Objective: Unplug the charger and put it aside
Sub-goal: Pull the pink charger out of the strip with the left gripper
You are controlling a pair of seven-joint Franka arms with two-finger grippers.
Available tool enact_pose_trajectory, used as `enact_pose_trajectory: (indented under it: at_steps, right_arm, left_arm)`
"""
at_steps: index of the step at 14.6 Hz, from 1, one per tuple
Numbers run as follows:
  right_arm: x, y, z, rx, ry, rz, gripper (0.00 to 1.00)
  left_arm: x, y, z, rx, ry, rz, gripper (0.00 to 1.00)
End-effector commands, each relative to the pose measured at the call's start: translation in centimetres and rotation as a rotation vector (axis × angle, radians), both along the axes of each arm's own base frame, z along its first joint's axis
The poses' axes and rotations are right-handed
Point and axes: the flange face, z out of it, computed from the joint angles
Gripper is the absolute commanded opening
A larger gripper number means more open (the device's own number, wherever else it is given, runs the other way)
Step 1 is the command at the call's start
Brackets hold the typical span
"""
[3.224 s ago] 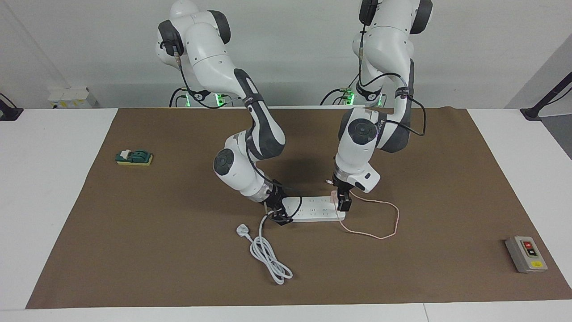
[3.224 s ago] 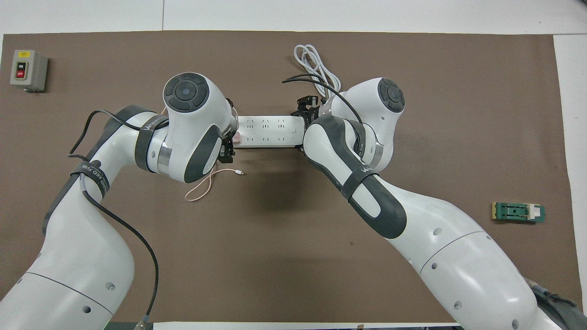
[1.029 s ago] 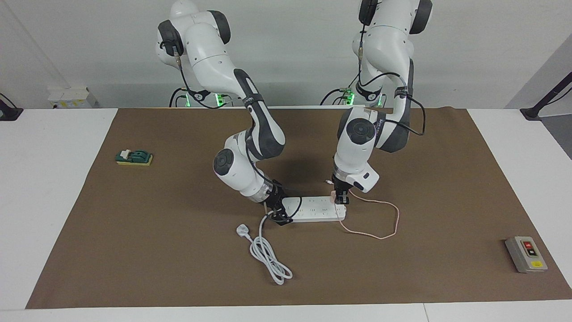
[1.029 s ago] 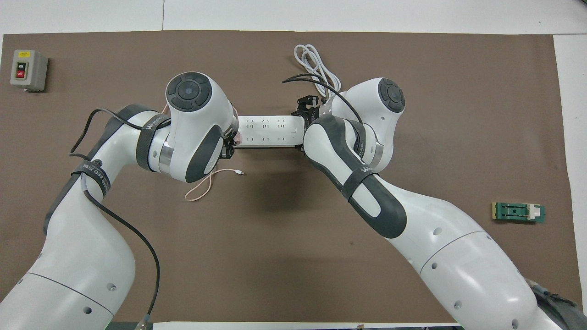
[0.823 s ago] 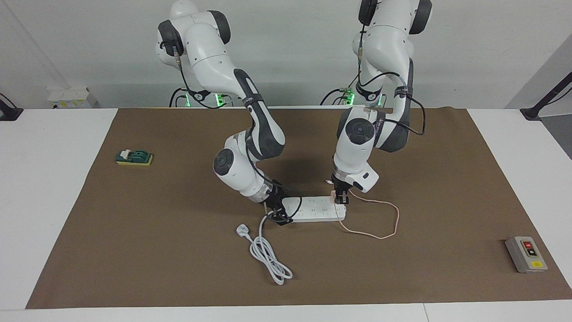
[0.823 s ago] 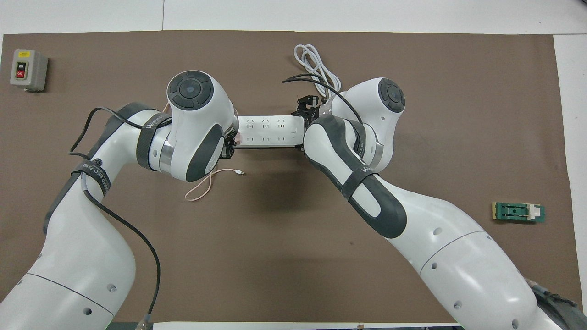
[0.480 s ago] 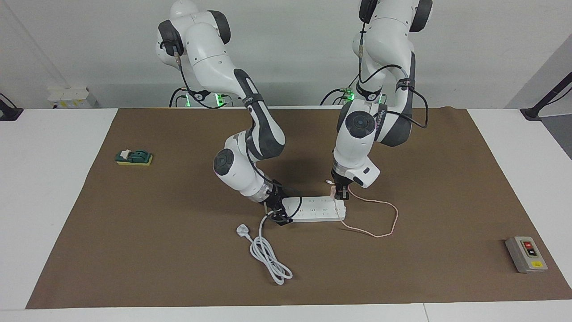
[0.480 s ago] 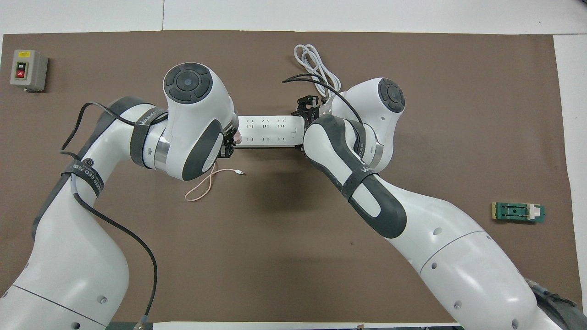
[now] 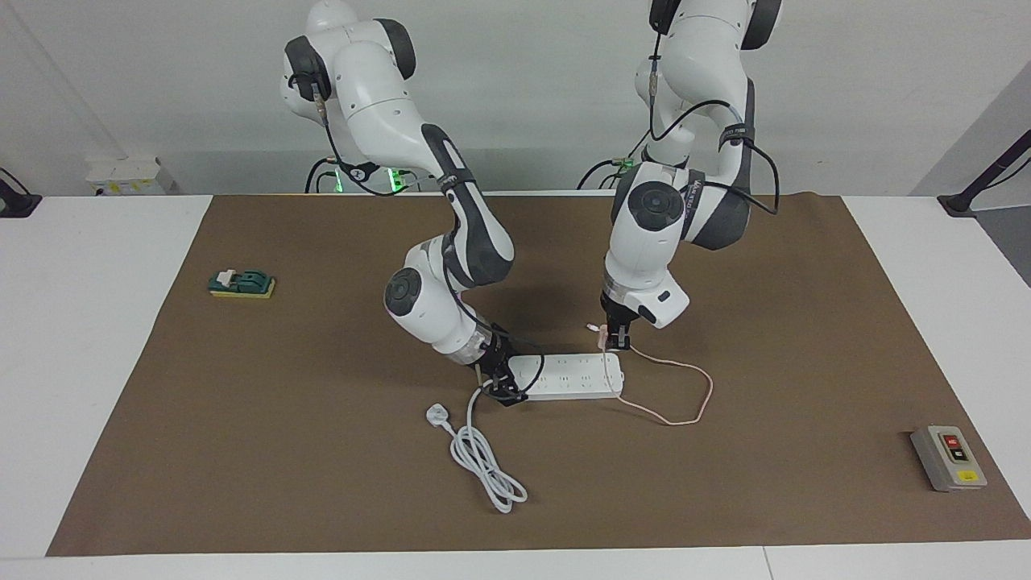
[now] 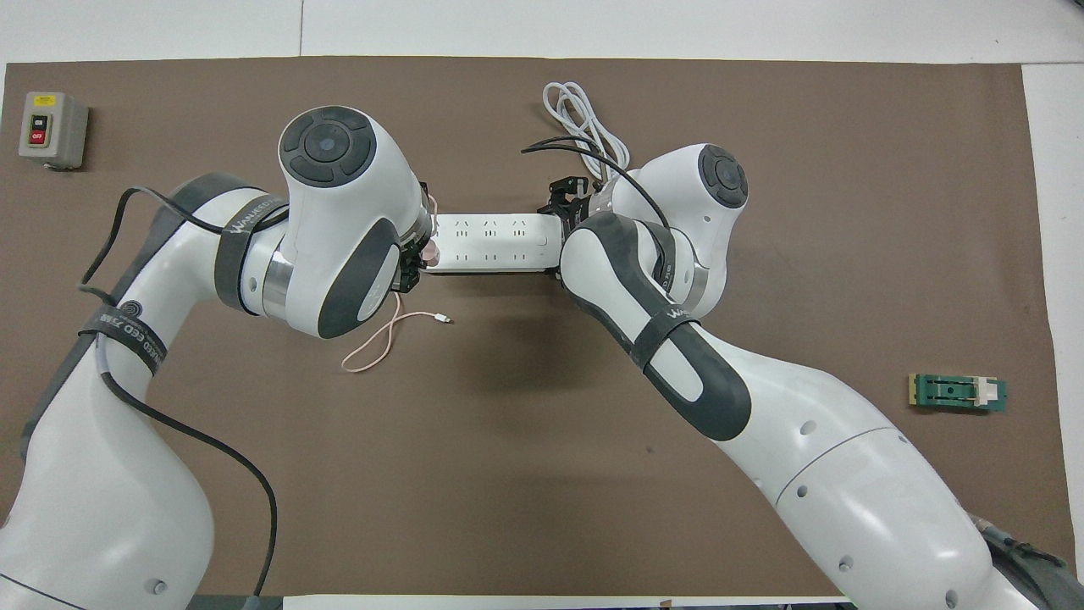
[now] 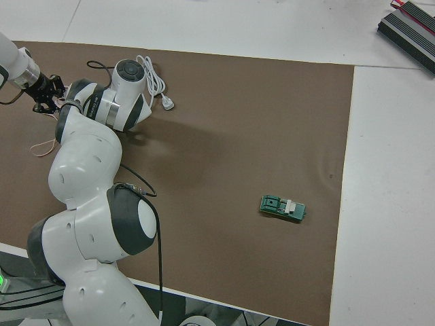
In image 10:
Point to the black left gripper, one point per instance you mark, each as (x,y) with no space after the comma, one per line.
(402,271)

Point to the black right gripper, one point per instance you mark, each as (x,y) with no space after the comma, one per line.
(586,193)

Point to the pink plug-in charger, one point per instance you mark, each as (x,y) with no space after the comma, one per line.
(431,252)

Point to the white power strip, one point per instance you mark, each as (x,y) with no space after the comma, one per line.
(491,241)

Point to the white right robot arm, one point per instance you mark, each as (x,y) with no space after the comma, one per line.
(762,407)

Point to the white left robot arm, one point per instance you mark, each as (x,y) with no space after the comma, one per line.
(339,229)

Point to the brown table mat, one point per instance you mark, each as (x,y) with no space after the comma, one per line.
(508,466)

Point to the grey push-button switch box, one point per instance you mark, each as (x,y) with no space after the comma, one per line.
(51,127)

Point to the green knife switch yellow base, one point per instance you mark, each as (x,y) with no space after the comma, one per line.
(948,392)

